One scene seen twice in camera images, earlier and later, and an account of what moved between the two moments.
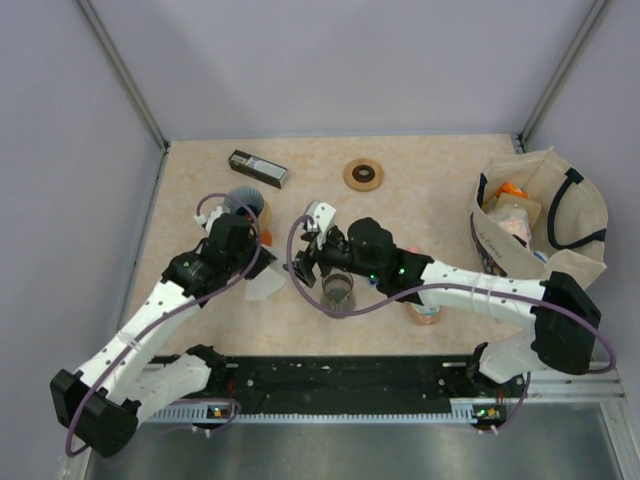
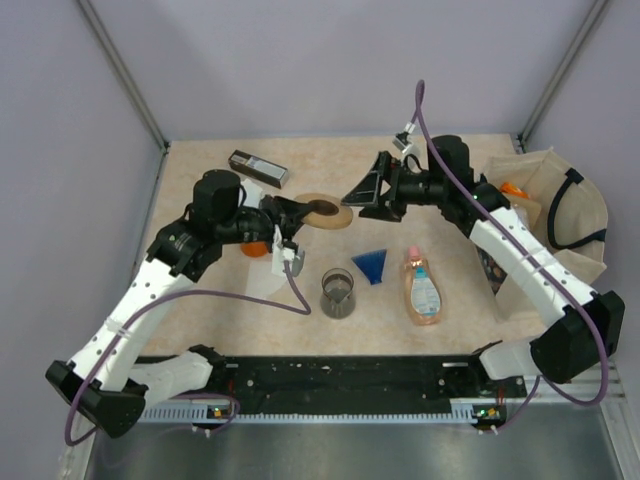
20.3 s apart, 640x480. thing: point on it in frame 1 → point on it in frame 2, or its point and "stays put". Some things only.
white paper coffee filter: x=263 y=285 → x=254 y=193
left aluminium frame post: x=119 y=66 stays put
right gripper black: x=304 y=268 → x=368 y=193
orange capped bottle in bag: x=510 y=188 stays put
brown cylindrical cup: x=363 y=174 → x=340 y=220
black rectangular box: x=257 y=168 stays put
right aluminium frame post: x=562 y=72 stays put
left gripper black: x=267 y=259 → x=289 y=224
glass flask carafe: x=337 y=291 stays put
